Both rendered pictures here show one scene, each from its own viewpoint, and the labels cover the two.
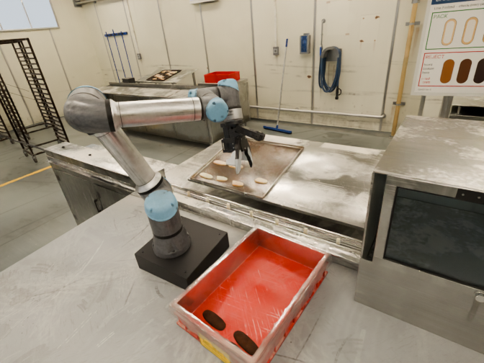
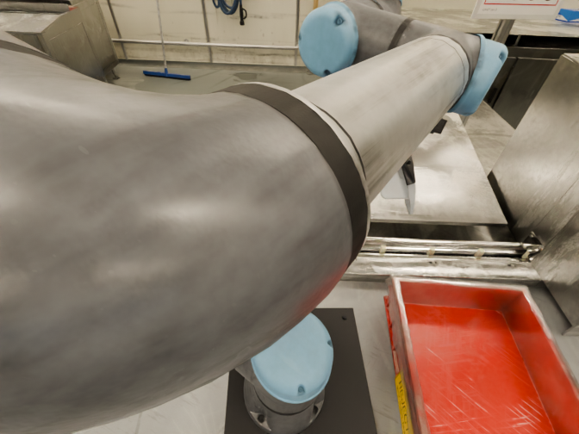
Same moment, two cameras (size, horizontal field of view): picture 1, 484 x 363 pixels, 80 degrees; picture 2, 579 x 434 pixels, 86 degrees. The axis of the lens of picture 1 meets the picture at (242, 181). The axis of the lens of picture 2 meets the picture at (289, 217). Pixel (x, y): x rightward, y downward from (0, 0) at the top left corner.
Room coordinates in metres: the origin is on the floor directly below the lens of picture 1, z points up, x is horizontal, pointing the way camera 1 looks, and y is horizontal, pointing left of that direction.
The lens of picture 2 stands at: (0.78, 0.42, 1.55)
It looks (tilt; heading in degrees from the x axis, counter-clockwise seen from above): 45 degrees down; 322
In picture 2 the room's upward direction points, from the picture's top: 3 degrees clockwise
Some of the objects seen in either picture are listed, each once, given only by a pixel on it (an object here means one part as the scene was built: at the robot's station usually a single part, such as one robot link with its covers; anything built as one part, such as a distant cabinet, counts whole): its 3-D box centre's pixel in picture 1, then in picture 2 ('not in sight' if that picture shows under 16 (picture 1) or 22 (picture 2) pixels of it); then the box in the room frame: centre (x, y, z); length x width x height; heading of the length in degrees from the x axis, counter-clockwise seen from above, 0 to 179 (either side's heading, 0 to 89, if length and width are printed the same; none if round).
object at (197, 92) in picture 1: (204, 99); (353, 40); (1.08, 0.10, 1.43); 0.11 x 0.11 x 0.08; 19
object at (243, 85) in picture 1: (225, 106); (68, 42); (5.12, 0.16, 0.44); 0.70 x 0.55 x 0.87; 53
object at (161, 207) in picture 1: (163, 211); (287, 356); (0.92, 0.31, 1.06); 0.13 x 0.12 x 0.14; 19
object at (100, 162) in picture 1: (96, 160); not in sight; (1.95, 1.03, 0.89); 1.25 x 0.18 x 0.09; 53
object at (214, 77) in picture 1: (222, 76); not in sight; (5.12, 0.16, 0.94); 0.51 x 0.36 x 0.13; 57
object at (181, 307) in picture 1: (256, 287); (484, 394); (0.69, -0.01, 0.88); 0.49 x 0.34 x 0.10; 140
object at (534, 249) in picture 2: not in sight; (532, 245); (0.81, -0.47, 0.90); 0.06 x 0.01 x 0.06; 143
